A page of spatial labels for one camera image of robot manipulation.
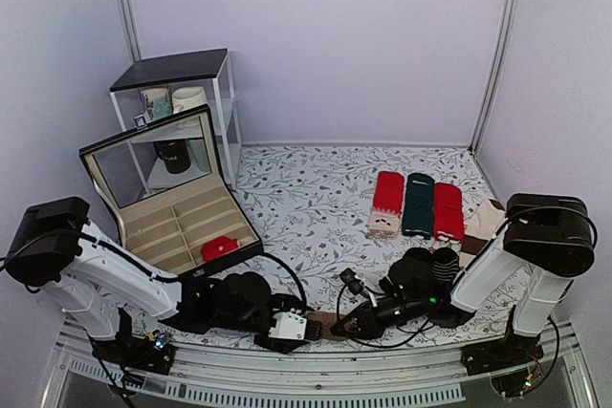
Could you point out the red white sock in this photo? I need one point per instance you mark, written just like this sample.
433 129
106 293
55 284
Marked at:
448 213

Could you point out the black mug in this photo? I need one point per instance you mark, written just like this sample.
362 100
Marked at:
174 155

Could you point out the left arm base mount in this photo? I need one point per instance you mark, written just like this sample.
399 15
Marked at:
153 353

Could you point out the floral patterned table mat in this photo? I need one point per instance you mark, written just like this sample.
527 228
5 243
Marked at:
310 205

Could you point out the red rolled sock in box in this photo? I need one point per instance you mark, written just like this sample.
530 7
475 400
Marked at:
218 248

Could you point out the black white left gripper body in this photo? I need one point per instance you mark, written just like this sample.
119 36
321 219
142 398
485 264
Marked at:
286 303

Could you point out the white frame black top shelf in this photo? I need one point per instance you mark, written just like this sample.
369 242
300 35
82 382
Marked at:
172 84

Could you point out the white ceramic mug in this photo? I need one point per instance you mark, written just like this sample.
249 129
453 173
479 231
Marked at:
187 98

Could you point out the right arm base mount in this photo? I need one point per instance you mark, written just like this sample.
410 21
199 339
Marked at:
500 354

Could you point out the black compartment storage box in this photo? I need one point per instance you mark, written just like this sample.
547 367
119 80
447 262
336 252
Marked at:
167 229

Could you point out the cream brown striped sock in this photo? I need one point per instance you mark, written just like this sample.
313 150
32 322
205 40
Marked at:
480 227

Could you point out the red sock with face pattern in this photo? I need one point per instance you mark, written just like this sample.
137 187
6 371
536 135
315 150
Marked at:
386 212

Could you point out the brown ribbed sock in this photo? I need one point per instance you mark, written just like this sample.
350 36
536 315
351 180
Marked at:
328 320

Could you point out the black sock white stripes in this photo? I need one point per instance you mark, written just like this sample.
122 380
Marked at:
421 255

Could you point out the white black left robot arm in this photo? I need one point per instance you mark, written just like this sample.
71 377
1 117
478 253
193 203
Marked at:
59 250

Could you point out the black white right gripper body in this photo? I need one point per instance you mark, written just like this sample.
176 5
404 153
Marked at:
379 327

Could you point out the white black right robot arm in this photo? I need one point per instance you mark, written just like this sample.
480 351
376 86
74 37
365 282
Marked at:
551 236

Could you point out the dark green sock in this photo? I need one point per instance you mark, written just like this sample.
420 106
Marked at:
418 215

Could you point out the right aluminium corner post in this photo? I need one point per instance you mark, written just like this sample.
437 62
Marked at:
495 73

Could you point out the patterned ceramic mug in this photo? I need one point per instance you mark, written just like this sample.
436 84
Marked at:
157 102

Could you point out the black grey striped sock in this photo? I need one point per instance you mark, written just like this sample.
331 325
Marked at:
445 264

